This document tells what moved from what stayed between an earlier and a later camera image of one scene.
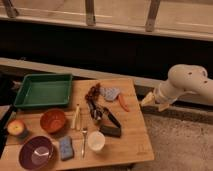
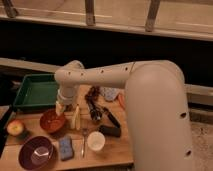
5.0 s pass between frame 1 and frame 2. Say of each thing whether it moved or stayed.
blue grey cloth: stayed
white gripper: moved
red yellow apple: stayed
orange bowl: stayed
